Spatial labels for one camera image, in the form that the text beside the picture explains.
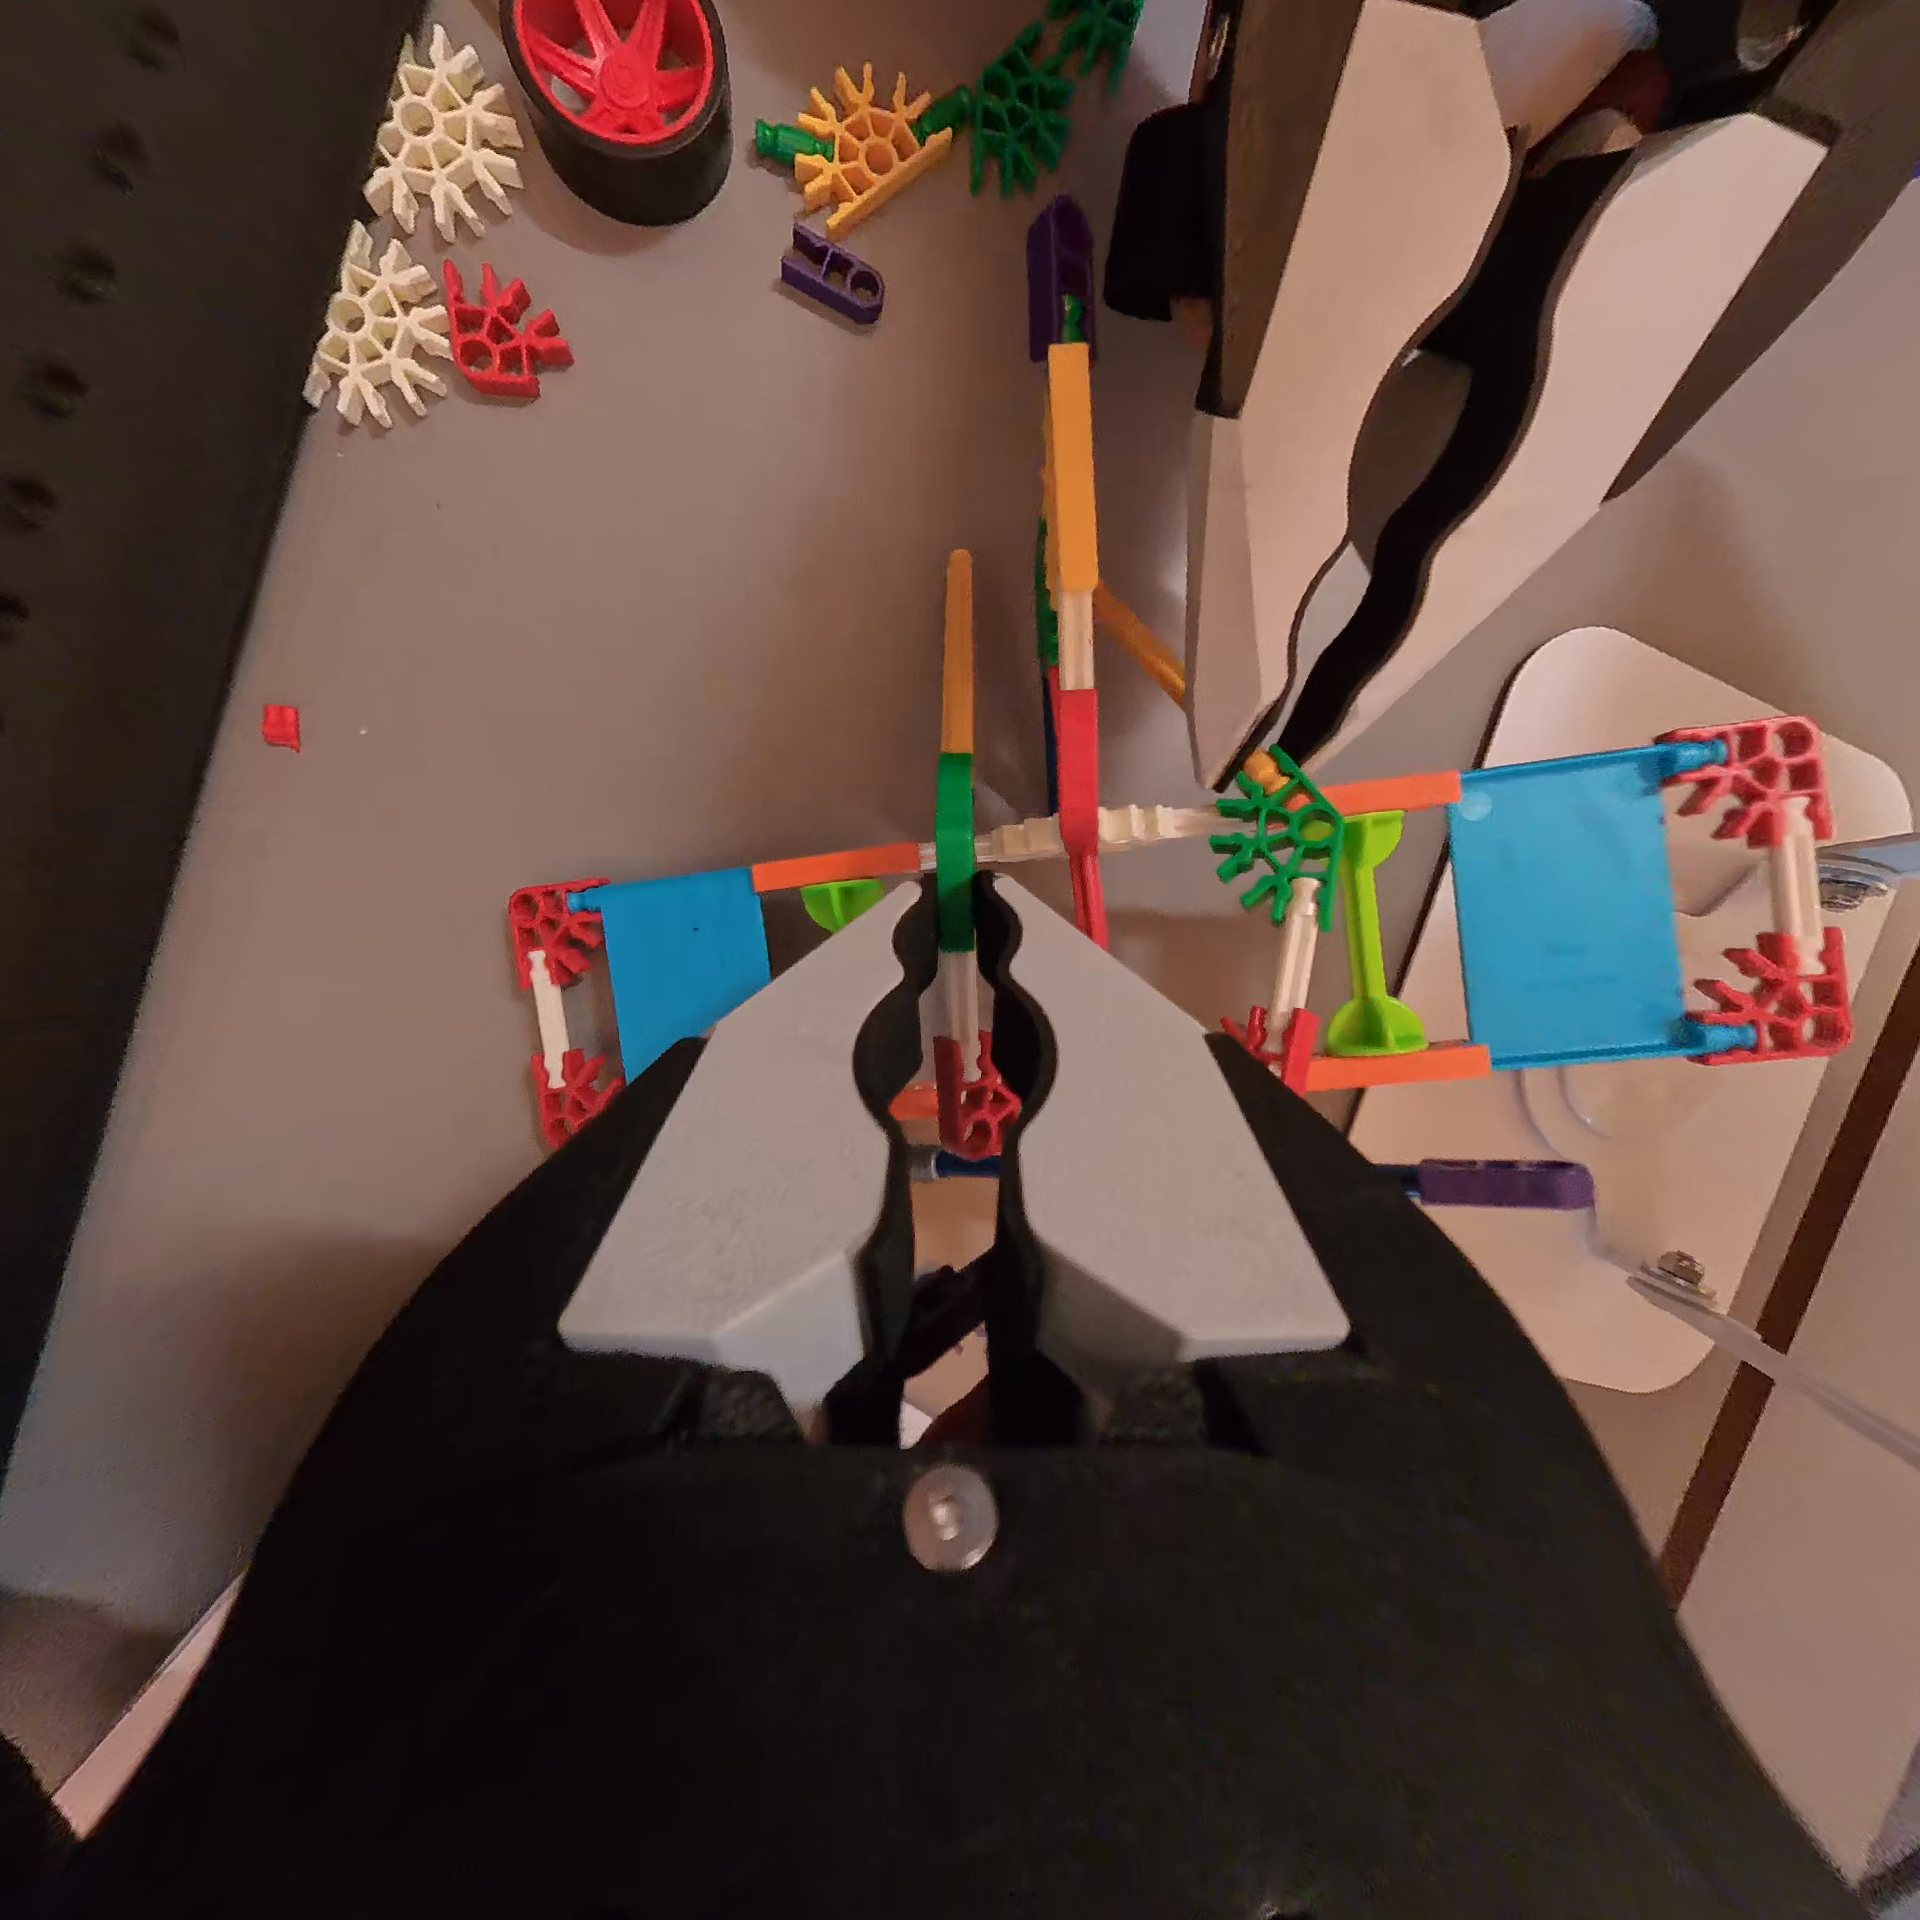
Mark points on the green fan connector piece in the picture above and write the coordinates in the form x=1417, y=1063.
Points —
x=1037, y=90

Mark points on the white instruction booklet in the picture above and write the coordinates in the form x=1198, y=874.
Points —
x=165, y=1695

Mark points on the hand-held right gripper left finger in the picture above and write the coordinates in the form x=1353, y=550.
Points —
x=735, y=1184

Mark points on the red toy wheel black tyre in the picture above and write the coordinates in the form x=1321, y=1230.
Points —
x=623, y=90

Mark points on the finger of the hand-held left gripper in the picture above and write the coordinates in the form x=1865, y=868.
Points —
x=1349, y=224
x=1652, y=300

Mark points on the red fan connector piece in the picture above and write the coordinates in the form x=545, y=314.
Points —
x=503, y=333

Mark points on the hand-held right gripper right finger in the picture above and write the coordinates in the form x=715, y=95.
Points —
x=1185, y=1184

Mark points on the small purple toy piece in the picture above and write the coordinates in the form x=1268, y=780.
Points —
x=833, y=274

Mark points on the colourful construction toy airplane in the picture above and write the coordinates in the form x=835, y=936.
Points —
x=1559, y=914

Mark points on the white metal stand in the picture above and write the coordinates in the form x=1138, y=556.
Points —
x=1575, y=1306

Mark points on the tiny red plastic chip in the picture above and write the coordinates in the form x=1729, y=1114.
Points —
x=282, y=727

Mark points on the white snowflake connector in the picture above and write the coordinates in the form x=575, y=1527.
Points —
x=375, y=330
x=443, y=136

